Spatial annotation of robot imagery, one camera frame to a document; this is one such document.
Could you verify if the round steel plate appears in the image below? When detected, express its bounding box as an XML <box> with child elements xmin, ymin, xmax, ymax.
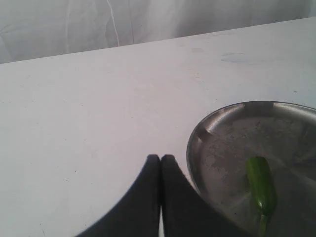
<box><xmin>187</xmin><ymin>101</ymin><xmax>316</xmax><ymax>237</ymax></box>

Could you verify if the green chili pepper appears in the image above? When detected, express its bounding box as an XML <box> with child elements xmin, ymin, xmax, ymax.
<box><xmin>245</xmin><ymin>157</ymin><xmax>277</xmax><ymax>237</ymax></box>

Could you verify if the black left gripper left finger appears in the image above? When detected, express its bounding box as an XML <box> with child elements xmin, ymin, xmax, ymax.
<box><xmin>79</xmin><ymin>155</ymin><xmax>161</xmax><ymax>237</ymax></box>

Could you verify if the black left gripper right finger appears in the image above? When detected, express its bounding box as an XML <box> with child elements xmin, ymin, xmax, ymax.
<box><xmin>160</xmin><ymin>155</ymin><xmax>249</xmax><ymax>237</ymax></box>

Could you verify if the white backdrop curtain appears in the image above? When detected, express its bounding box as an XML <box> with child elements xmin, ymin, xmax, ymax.
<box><xmin>0</xmin><ymin>0</ymin><xmax>316</xmax><ymax>63</ymax></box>

